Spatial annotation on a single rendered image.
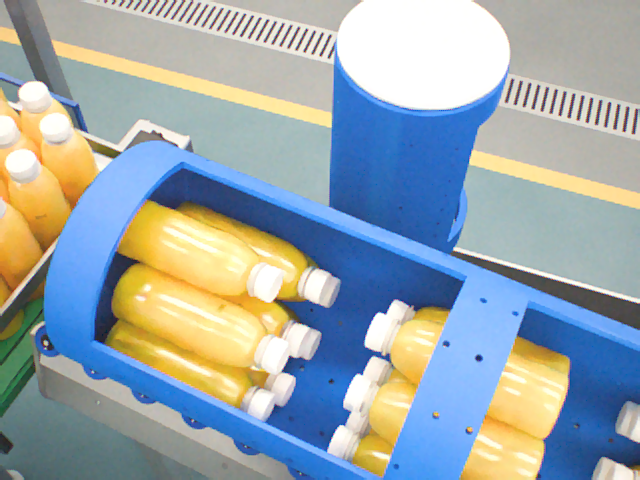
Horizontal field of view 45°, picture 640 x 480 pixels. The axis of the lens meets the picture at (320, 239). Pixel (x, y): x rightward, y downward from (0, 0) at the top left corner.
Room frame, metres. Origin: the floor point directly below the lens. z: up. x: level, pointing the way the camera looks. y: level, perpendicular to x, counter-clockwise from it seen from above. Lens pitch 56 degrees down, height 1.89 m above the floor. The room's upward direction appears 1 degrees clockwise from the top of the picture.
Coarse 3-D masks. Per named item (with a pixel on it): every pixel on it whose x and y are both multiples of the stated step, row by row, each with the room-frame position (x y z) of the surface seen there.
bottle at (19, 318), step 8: (0, 272) 0.52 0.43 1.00; (0, 280) 0.51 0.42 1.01; (0, 288) 0.50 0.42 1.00; (8, 288) 0.51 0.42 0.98; (0, 296) 0.49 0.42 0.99; (8, 296) 0.50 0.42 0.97; (0, 304) 0.49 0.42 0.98; (24, 312) 0.51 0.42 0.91; (16, 320) 0.49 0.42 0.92; (8, 328) 0.48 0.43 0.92; (16, 328) 0.49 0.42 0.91; (0, 336) 0.47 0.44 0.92; (8, 336) 0.48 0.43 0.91
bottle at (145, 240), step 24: (144, 216) 0.49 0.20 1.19; (168, 216) 0.49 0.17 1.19; (120, 240) 0.47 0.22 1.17; (144, 240) 0.46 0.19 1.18; (168, 240) 0.46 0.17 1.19; (192, 240) 0.46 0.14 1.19; (216, 240) 0.46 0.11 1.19; (240, 240) 0.47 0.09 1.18; (168, 264) 0.44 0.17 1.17; (192, 264) 0.44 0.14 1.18; (216, 264) 0.43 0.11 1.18; (240, 264) 0.43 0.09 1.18; (264, 264) 0.44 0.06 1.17; (216, 288) 0.42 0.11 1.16; (240, 288) 0.42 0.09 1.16
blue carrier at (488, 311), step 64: (128, 192) 0.49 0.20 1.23; (192, 192) 0.62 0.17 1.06; (256, 192) 0.51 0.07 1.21; (64, 256) 0.42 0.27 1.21; (320, 256) 0.53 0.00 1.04; (384, 256) 0.51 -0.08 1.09; (448, 256) 0.45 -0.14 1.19; (64, 320) 0.38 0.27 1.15; (320, 320) 0.47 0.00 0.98; (448, 320) 0.34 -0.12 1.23; (512, 320) 0.35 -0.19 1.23; (576, 320) 0.36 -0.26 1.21; (128, 384) 0.34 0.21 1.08; (320, 384) 0.39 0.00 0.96; (448, 384) 0.28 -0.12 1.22; (576, 384) 0.38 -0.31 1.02; (256, 448) 0.27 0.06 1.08; (320, 448) 0.30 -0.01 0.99; (448, 448) 0.23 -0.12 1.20; (576, 448) 0.31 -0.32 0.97
